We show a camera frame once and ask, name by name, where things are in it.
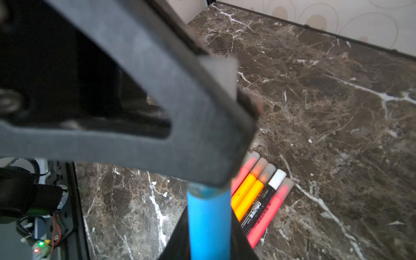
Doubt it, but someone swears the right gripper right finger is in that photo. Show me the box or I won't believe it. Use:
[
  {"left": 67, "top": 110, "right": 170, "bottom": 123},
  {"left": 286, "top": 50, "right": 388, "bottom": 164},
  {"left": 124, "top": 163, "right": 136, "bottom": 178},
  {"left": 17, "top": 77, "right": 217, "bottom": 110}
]
[{"left": 1, "top": 1, "right": 258, "bottom": 186}]

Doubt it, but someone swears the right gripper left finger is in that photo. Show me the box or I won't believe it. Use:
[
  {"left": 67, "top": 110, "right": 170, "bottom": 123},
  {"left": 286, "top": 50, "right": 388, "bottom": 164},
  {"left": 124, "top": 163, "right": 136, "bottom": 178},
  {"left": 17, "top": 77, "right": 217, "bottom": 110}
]
[{"left": 158, "top": 208, "right": 258, "bottom": 260}]

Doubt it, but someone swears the blue marker pen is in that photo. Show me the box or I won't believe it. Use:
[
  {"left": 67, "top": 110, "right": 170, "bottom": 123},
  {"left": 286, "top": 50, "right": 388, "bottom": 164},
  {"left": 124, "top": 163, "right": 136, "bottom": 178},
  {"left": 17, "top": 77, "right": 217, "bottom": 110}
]
[{"left": 187, "top": 183, "right": 231, "bottom": 260}]

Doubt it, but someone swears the orange marker pen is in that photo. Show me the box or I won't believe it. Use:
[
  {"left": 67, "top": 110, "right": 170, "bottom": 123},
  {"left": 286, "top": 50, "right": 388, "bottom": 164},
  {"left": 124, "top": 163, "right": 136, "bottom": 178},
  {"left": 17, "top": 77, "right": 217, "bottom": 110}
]
[
  {"left": 231, "top": 158, "right": 268, "bottom": 210},
  {"left": 234, "top": 164, "right": 276, "bottom": 221}
]

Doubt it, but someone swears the black white-capped marker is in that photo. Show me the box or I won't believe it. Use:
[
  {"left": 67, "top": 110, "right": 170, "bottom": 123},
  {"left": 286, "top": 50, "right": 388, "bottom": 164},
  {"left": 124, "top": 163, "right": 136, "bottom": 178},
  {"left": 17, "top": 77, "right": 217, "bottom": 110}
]
[{"left": 240, "top": 169, "right": 287, "bottom": 235}]

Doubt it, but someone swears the red-pink marker pen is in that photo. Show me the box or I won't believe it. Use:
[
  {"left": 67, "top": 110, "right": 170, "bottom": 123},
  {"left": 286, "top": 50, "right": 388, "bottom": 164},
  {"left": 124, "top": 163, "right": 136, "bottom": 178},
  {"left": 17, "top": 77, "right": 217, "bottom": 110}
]
[{"left": 247, "top": 178, "right": 294, "bottom": 249}]

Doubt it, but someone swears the pink marker pen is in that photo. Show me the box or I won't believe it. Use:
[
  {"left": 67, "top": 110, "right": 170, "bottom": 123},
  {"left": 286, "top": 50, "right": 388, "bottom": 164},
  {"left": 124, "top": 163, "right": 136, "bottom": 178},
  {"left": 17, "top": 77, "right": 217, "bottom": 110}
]
[{"left": 231, "top": 151, "right": 261, "bottom": 195}]

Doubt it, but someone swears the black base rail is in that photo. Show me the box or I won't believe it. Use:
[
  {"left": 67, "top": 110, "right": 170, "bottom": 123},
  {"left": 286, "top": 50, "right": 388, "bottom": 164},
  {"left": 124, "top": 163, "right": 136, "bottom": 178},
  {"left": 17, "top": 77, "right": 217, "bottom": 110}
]
[{"left": 46, "top": 161, "right": 90, "bottom": 260}]

